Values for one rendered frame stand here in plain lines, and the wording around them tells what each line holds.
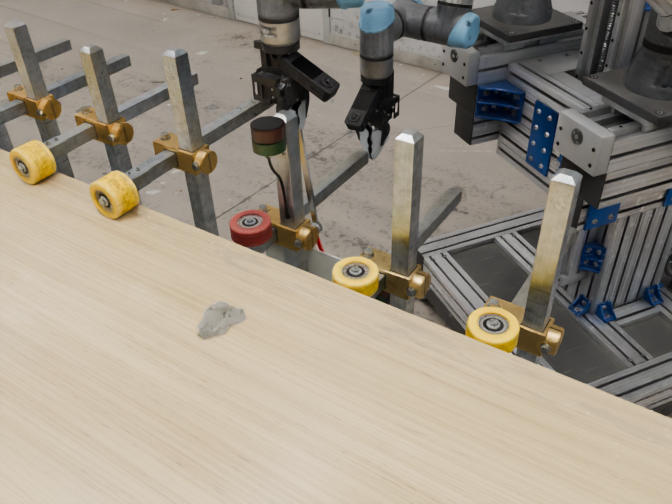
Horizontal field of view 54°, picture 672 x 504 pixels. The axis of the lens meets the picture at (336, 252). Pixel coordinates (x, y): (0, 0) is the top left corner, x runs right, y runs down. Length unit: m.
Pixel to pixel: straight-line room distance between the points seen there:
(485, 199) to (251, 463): 2.28
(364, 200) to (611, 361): 1.37
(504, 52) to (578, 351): 0.87
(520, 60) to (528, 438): 1.17
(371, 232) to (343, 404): 1.87
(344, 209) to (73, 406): 2.05
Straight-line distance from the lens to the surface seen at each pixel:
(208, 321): 1.05
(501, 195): 3.04
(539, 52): 1.89
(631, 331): 2.16
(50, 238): 1.35
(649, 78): 1.49
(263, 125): 1.15
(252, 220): 1.26
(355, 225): 2.80
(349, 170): 1.51
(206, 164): 1.38
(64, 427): 0.99
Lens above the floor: 1.62
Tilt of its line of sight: 38 degrees down
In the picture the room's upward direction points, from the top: 2 degrees counter-clockwise
